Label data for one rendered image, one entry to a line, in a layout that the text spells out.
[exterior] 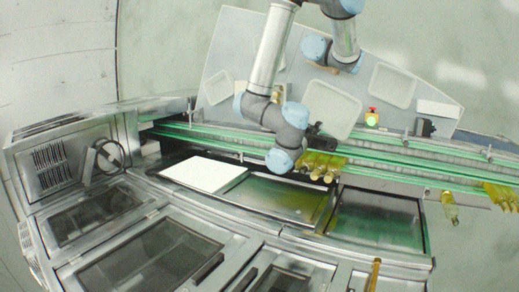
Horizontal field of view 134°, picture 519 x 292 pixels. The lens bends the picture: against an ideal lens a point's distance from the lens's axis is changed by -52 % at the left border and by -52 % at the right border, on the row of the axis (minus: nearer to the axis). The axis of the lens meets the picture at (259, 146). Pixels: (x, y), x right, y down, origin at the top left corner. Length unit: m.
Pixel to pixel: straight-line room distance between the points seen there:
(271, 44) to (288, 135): 0.24
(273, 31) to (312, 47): 0.37
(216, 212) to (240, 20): 1.13
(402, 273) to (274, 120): 0.62
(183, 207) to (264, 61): 0.71
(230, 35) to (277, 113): 1.02
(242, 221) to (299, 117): 0.48
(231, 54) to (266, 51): 0.92
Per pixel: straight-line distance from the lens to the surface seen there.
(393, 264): 0.82
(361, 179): 1.21
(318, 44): 0.95
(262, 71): 0.61
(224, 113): 1.59
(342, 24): 0.70
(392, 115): 1.24
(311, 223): 0.87
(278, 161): 0.62
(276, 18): 0.62
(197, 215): 1.00
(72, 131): 1.34
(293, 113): 0.57
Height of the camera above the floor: 1.98
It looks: 56 degrees down
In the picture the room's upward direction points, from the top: 120 degrees counter-clockwise
